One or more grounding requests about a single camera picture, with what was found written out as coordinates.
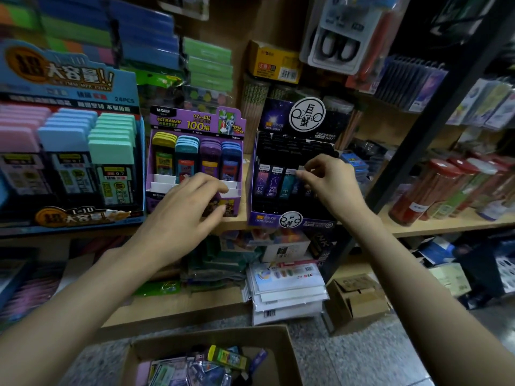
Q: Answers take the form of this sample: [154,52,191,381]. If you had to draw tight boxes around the person's left hand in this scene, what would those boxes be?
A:
[124,173,230,274]

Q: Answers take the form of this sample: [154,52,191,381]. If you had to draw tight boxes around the person's right hand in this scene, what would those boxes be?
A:
[296,153,371,226]

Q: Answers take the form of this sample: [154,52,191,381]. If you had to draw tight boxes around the black and white display box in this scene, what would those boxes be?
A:
[248,96,359,230]

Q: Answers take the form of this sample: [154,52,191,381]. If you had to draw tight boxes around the wooden shelf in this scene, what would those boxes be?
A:
[0,0,515,343]

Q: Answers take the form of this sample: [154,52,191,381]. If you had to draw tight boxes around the purple display box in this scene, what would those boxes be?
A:
[145,104,246,218]

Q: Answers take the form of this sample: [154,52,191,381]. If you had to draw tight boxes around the pile of pencil lead cases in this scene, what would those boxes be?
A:
[135,343,270,386]

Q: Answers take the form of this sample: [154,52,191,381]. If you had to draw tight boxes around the brown cardboard box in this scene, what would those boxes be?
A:
[119,324,305,386]

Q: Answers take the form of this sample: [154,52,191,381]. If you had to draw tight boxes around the blue display box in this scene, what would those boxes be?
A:
[0,40,148,238]

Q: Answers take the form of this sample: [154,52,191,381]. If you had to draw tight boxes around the person's left forearm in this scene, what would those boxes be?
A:
[0,249,174,386]

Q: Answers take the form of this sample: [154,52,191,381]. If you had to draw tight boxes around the person's right forearm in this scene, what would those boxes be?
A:
[350,209,515,386]

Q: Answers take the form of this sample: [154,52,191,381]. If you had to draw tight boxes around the heap of green teal packs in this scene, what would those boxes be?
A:
[181,237,251,290]

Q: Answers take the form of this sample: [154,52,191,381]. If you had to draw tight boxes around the white printed carton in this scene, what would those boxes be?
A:
[256,237,311,262]

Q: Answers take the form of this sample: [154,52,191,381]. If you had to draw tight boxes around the red cylinder containers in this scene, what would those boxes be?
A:
[388,155,515,226]

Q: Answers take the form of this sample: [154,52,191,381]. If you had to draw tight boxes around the small open brown carton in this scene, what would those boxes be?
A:
[323,273,393,335]

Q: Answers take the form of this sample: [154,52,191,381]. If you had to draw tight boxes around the stack of white packets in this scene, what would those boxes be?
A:
[241,259,329,326]

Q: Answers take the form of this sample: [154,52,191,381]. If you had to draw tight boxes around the row of dark blue refills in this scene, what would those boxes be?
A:
[374,56,447,113]

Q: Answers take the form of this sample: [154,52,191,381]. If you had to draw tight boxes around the yellow carton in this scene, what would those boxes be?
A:
[245,40,303,84]

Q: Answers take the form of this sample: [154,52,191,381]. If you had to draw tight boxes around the hanging white blister package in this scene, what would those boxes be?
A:
[310,0,407,76]

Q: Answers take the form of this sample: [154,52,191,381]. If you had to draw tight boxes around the stack of green packets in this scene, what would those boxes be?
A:
[181,38,234,93]

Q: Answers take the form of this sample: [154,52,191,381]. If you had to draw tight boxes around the black plastic basket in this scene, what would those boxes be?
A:
[462,229,515,298]

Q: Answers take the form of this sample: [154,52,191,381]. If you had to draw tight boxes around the stack of blue packets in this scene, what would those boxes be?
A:
[36,0,182,71]

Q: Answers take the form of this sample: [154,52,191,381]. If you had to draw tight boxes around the stack of multicoloured packets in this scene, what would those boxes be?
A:
[0,0,41,29]

